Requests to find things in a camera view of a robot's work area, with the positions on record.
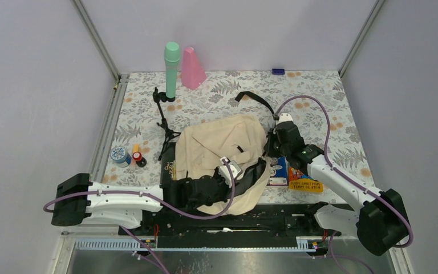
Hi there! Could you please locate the yellow treehouse paperback book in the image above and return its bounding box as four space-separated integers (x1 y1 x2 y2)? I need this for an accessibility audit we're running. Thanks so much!
288 167 324 193

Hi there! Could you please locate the small blue block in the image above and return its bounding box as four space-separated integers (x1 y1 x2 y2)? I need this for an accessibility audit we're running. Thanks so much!
271 68 285 75

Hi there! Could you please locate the beige canvas backpack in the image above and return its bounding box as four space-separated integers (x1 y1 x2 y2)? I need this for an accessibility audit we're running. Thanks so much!
175 114 271 215

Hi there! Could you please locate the blue comic paperback book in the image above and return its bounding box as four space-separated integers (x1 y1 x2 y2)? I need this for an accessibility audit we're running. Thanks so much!
267 157 288 187

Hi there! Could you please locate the black moon paperback book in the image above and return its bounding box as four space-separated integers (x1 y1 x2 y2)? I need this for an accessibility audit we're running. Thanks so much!
160 142 176 186

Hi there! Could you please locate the black mini tripod stand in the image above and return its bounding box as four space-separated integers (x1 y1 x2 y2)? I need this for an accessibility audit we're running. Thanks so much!
152 87 181 161

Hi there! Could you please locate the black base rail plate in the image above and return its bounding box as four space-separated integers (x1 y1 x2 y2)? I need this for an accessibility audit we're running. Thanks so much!
128 204 333 249

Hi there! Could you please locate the pink plastic cone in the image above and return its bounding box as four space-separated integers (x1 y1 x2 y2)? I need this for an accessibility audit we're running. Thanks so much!
181 47 207 90

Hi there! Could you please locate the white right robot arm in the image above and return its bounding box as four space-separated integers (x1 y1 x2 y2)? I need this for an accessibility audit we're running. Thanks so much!
264 113 412 256

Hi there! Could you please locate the mint green microphone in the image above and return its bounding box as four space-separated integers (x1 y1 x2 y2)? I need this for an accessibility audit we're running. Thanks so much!
164 42 181 102

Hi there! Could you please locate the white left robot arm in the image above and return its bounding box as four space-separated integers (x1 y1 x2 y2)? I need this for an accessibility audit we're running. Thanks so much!
43 158 270 235

